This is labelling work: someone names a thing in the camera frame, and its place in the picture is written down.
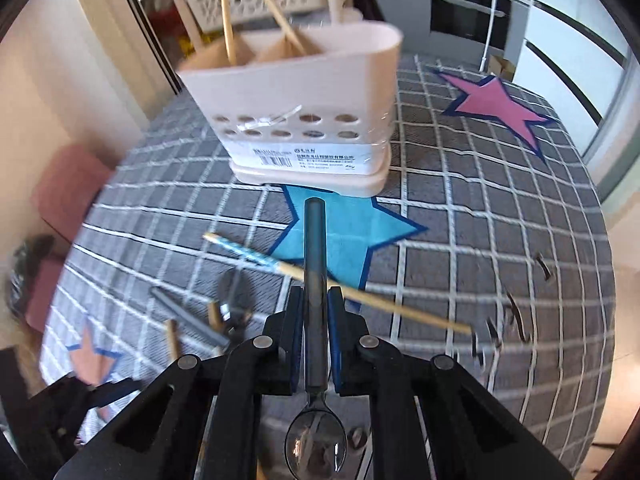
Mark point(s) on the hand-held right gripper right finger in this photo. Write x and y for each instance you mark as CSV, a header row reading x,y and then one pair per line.
x,y
336,345

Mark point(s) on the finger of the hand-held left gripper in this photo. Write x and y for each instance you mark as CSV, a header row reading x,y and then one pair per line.
x,y
117,392

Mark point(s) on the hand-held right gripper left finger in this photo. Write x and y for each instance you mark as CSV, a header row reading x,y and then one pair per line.
x,y
296,345

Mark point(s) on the cream plastic utensil holder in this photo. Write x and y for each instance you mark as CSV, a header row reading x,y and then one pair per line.
x,y
300,90

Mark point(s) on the blue patterned wooden chopstick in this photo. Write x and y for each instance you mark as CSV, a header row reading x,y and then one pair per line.
x,y
250,255

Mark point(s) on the dark cloth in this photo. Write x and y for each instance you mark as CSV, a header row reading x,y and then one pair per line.
x,y
27,270

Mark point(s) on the grey checked star tablecloth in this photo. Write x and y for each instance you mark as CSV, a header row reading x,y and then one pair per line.
x,y
450,185

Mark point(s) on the pink chair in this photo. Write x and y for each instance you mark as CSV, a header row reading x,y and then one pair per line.
x,y
65,190

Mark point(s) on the cardboard box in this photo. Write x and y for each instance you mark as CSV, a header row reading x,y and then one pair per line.
x,y
501,67

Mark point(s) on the black oven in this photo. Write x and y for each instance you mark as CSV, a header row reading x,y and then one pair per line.
x,y
467,10

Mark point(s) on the white refrigerator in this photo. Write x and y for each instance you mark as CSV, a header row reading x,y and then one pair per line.
x,y
565,25

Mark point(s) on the wooden basket post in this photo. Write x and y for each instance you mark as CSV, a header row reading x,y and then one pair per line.
x,y
190,25

